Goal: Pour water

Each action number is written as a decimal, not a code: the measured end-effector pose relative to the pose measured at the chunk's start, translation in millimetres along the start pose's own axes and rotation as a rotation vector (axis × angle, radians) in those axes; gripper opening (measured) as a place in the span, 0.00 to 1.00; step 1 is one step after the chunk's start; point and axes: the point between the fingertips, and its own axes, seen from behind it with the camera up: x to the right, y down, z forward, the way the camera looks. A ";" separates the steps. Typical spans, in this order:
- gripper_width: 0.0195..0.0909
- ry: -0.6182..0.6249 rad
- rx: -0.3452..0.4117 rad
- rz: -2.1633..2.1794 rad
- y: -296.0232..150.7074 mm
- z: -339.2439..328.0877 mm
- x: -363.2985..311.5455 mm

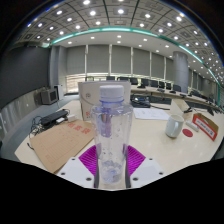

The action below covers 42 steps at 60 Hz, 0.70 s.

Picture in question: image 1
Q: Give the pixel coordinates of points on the large white printed carton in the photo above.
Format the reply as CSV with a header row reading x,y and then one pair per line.
x,y
87,96

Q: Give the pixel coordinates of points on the small black tool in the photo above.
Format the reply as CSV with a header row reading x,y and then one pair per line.
x,y
188,109

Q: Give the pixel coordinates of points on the group of ceiling lights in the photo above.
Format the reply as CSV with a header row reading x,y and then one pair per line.
x,y
92,13

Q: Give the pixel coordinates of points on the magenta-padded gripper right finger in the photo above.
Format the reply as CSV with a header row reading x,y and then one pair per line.
x,y
146,170

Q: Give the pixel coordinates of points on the beige divided organizer box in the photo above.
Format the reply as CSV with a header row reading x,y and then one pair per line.
x,y
178,106

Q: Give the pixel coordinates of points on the row of black office chairs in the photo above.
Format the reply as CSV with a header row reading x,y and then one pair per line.
x,y
146,82

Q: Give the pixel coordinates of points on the brown paper envelope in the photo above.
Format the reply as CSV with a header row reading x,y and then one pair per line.
x,y
60,143

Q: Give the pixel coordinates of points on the white mug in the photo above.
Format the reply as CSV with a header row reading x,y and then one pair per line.
x,y
174,126

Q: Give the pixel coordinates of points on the clear plastic water bottle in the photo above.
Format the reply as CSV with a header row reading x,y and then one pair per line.
x,y
111,133

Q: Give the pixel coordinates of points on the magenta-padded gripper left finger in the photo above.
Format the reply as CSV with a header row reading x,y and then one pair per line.
x,y
75,170

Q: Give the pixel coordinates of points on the white paper sheet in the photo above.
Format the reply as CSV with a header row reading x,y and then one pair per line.
x,y
150,114

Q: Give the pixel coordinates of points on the white power adapter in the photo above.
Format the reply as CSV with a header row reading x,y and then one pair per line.
x,y
71,117

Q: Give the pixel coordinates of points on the long curved conference desk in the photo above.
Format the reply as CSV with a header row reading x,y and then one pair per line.
x,y
166,95

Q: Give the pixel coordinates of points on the black desktop conference unit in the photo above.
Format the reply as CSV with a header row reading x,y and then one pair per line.
x,y
140,101

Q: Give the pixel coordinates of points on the grey box monitor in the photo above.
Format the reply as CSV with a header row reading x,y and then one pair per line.
x,y
49,96

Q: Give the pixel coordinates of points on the red-edged open cardboard box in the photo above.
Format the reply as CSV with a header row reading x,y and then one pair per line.
x,y
205,126

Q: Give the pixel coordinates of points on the black power strip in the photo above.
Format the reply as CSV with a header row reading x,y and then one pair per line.
x,y
53,117

